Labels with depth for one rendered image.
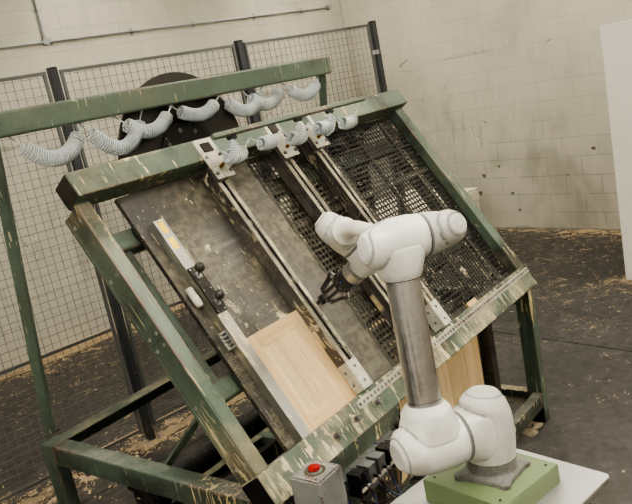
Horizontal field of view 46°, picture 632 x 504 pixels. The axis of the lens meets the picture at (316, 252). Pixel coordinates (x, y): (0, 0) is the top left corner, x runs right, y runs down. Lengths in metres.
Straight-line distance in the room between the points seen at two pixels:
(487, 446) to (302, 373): 0.81
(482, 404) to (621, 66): 4.35
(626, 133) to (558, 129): 1.99
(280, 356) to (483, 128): 6.29
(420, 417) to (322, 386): 0.72
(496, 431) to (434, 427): 0.21
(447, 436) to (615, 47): 4.52
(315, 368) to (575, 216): 5.84
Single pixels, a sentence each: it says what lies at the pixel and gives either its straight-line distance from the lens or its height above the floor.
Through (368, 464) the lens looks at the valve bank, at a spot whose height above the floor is 0.76.
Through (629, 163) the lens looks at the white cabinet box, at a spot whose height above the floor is 0.97.
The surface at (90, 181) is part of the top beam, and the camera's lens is 2.71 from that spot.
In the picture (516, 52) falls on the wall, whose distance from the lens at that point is 8.40.
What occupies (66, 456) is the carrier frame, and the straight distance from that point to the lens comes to 3.43.
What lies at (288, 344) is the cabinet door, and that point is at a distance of 2.83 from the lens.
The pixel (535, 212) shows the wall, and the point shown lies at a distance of 8.62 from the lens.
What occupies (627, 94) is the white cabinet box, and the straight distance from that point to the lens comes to 6.30.
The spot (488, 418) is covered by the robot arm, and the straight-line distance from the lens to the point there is 2.30.
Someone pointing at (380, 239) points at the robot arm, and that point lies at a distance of 2.07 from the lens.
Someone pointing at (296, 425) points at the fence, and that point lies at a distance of 2.67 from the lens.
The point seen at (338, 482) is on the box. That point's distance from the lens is 2.41.
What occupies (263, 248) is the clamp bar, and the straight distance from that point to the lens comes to 2.94.
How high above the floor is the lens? 2.09
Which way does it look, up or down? 13 degrees down
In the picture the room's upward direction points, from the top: 11 degrees counter-clockwise
